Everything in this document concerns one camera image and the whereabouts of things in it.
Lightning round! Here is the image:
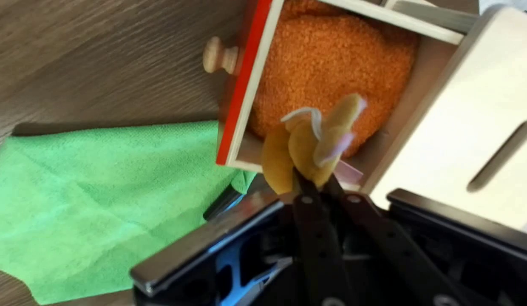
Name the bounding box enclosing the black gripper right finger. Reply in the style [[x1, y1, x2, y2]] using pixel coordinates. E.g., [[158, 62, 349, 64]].
[[323, 174, 466, 306]]

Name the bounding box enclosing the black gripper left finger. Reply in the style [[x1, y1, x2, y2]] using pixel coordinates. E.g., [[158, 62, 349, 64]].
[[289, 169, 357, 306]]

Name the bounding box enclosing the orange sponge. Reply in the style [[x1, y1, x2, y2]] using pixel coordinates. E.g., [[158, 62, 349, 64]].
[[248, 0, 422, 198]]

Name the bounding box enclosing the cream wooden drawer box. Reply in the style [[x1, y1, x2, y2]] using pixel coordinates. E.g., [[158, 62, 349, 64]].
[[362, 0, 527, 235]]

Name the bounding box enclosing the red-fronted wooden drawer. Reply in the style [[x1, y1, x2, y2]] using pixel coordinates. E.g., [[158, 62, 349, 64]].
[[201, 0, 481, 195]]

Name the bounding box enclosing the green cloth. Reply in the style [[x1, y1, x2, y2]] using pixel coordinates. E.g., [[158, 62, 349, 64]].
[[0, 120, 259, 306]]

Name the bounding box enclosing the brown desk with black frame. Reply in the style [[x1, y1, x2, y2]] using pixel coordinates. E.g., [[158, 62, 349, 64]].
[[0, 0, 260, 306]]

